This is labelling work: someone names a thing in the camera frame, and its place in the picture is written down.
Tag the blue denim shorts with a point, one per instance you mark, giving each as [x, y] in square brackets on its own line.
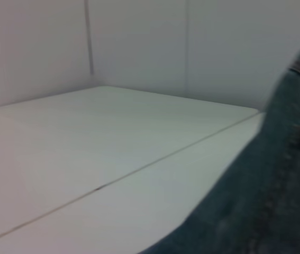
[271, 185]

